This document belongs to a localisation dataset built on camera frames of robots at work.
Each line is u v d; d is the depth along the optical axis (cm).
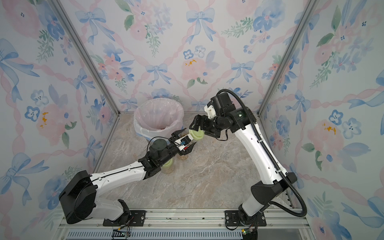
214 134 59
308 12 70
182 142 61
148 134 75
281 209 46
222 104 50
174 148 66
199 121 60
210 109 64
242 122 44
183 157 93
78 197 41
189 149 69
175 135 68
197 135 68
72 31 76
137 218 74
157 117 93
